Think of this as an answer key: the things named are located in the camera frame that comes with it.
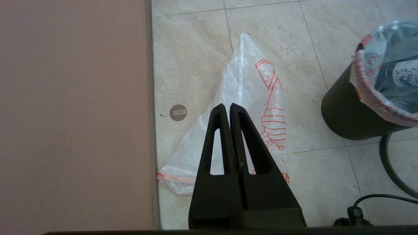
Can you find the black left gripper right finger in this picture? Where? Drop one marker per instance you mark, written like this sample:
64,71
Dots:
267,195

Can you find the round metal floor cap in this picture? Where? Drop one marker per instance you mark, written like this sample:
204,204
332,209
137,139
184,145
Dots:
178,112

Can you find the black trash bin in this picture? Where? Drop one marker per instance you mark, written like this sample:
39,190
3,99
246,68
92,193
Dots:
343,111

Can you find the clear bottle white label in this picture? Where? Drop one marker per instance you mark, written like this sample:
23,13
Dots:
406,73

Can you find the white trash bag red print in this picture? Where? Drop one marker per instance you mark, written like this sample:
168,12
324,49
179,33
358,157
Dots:
241,81

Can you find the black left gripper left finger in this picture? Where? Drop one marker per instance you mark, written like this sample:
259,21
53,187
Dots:
215,195

